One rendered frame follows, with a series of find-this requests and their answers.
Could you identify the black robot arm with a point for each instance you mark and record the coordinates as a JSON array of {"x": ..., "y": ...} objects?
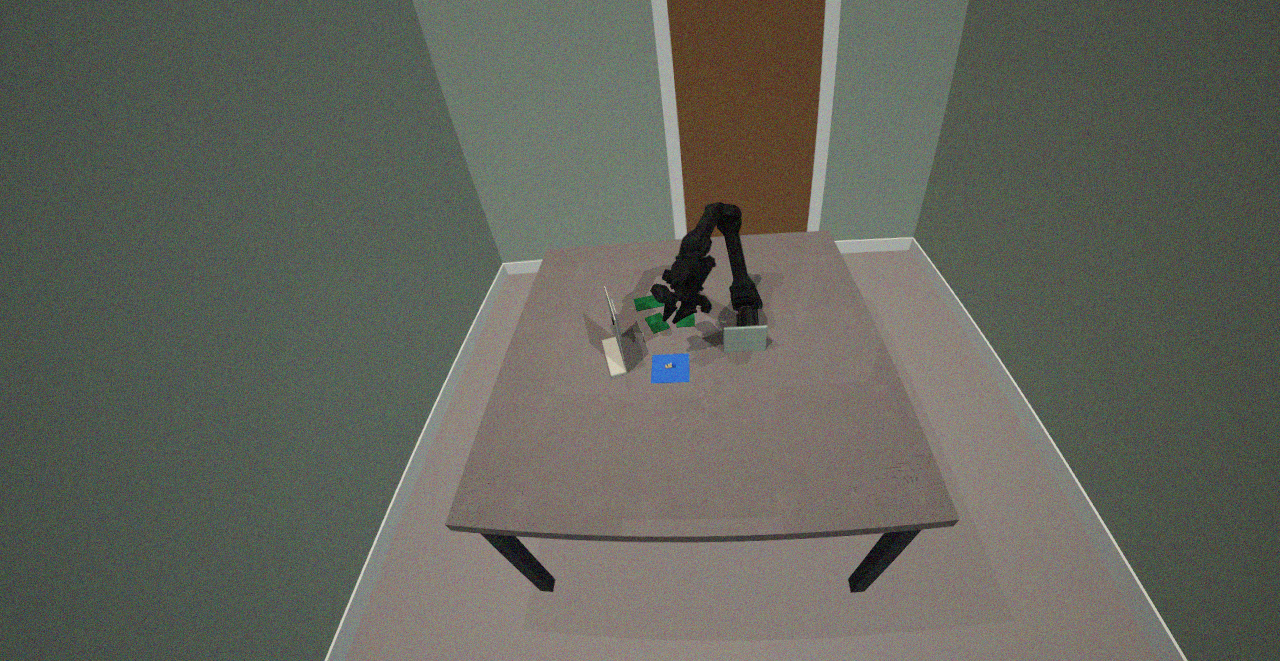
[{"x": 691, "y": 265}]

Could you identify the blue square mat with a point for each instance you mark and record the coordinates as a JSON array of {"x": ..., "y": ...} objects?
[{"x": 679, "y": 374}]

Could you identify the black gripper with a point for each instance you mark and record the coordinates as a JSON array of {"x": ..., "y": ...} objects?
[{"x": 686, "y": 292}]

